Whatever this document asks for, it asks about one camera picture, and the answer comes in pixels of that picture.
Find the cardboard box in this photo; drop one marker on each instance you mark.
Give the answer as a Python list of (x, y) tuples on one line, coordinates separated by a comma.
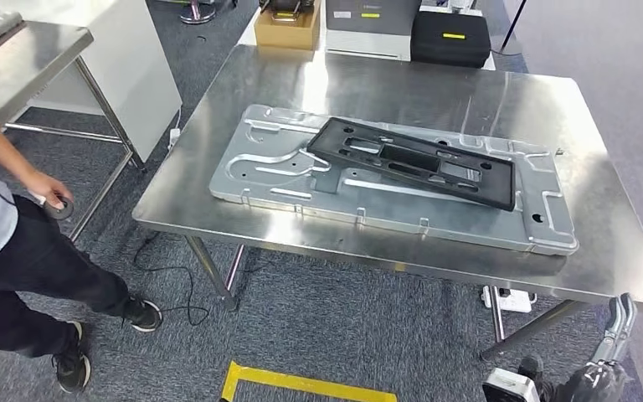
[(285, 36)]

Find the steel side table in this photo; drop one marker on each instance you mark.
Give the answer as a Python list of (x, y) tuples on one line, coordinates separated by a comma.
[(22, 72)]

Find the black plastic panel part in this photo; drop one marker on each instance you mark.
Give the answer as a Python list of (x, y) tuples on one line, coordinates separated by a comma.
[(499, 188)]

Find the person's left hand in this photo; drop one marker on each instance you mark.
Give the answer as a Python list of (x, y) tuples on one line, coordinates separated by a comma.
[(47, 186)]

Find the chrome stanchion base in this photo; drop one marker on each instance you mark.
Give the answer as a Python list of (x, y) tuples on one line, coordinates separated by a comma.
[(197, 16)]

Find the person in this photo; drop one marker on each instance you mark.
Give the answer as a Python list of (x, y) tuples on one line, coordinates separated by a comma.
[(22, 266)]

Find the grey white appliance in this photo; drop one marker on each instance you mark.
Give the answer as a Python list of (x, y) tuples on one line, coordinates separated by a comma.
[(366, 39)]

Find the black case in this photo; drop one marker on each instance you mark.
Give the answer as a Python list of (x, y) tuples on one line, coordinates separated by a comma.
[(449, 50)]

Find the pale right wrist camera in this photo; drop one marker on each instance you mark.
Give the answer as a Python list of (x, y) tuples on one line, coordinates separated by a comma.
[(510, 387)]

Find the black slanted pole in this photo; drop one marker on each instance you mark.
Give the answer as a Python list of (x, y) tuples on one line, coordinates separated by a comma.
[(513, 25)]

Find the steel workbench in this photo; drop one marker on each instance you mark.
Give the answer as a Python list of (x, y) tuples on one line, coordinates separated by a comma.
[(410, 89)]

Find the yellow floor tape outline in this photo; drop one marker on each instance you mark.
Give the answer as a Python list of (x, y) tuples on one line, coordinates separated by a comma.
[(310, 385)]

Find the white cabinet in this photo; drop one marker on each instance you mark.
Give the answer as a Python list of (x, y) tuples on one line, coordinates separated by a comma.
[(133, 72)]

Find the white power strip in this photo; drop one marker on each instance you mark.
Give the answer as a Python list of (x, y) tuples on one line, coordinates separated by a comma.
[(515, 302)]

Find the handheld control button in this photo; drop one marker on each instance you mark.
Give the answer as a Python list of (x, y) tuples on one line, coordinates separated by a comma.
[(61, 212)]

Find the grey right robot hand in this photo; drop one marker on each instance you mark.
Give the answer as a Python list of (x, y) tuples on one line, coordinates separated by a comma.
[(593, 385)]

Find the white plug adapter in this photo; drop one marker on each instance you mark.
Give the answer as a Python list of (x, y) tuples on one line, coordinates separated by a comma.
[(174, 137)]

